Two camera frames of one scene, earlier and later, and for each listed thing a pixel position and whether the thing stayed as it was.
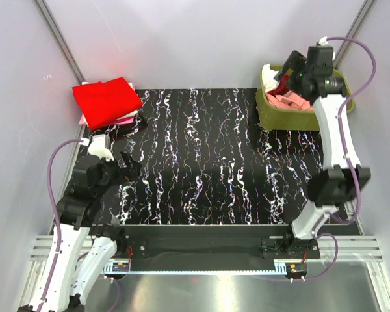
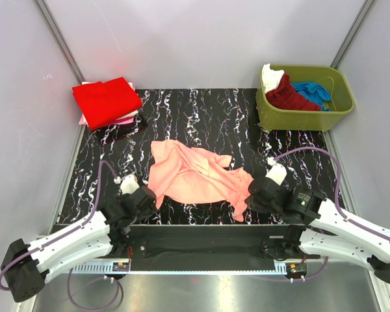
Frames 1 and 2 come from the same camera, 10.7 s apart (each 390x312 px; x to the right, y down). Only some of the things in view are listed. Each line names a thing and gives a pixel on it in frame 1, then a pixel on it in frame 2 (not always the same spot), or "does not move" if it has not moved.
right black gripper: [294, 62] -> [253, 203]
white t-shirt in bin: [268, 74] does not move
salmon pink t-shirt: [289, 100] -> [182, 174]
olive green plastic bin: [273, 117] does not move
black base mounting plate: [215, 242] does not move
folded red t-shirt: [103, 104] does not move
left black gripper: [132, 171] -> [149, 210]
